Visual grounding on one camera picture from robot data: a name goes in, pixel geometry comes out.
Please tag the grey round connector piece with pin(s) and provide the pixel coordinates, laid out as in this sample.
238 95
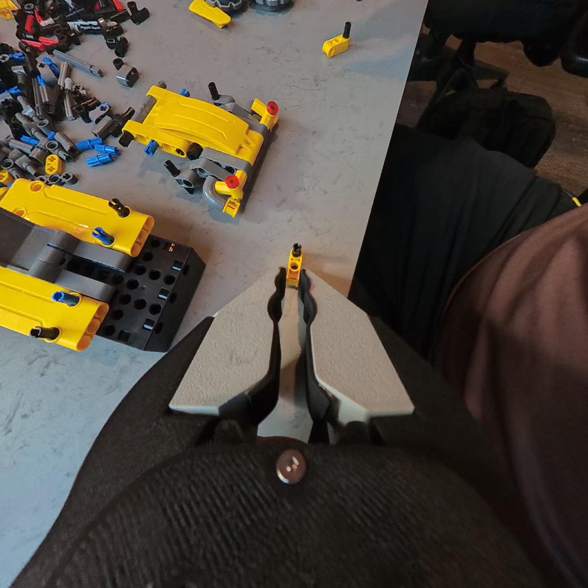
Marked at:
127 76

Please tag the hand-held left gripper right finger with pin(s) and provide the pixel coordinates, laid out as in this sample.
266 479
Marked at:
358 363

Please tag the person's brown shirt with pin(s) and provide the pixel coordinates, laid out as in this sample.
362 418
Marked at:
528 367

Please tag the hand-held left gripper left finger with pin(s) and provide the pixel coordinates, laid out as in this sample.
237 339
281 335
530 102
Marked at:
229 358

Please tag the yellow curved panel piece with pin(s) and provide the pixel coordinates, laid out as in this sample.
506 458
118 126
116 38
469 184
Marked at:
209 13

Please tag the yellow vehicle hood assembly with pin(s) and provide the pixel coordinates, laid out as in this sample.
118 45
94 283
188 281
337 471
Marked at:
202 124

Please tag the black block with yellow panels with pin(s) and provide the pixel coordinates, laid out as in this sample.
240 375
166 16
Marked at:
69 257

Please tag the black office chair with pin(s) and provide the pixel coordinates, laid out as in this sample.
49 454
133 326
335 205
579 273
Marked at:
542 27

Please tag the pile of small building pieces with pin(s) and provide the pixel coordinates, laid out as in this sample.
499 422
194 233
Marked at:
41 92

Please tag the small yellow connector piece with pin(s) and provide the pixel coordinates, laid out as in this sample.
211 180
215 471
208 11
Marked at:
294 271
335 46

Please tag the grey desk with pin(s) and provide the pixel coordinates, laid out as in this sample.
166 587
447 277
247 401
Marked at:
298 138

